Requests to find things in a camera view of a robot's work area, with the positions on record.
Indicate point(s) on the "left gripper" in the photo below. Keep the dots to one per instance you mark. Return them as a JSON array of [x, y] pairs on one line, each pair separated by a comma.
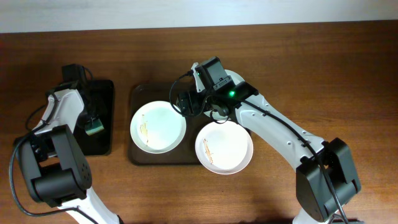
[[88, 116]]

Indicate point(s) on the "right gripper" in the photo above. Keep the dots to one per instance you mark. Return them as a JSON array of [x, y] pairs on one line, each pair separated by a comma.
[[185, 104]]

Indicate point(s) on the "white plate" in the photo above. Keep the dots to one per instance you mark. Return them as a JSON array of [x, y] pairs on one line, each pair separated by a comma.
[[157, 128], [224, 149]]

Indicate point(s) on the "green and yellow sponge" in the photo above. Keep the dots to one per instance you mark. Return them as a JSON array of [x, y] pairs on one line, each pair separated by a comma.
[[93, 126]]

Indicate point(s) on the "pale blue plate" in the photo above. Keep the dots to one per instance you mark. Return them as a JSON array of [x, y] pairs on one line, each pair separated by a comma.
[[224, 112]]

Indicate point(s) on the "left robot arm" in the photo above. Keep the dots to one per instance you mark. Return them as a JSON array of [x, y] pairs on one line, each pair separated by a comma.
[[56, 172]]

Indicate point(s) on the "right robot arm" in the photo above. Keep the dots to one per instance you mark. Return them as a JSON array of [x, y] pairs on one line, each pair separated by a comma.
[[326, 176]]

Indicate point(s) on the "black rectangular sponge tray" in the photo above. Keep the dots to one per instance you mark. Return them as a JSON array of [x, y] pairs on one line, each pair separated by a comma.
[[98, 101]]

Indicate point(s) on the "dark brown serving tray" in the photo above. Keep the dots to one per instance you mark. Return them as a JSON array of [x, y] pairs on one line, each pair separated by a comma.
[[184, 153]]

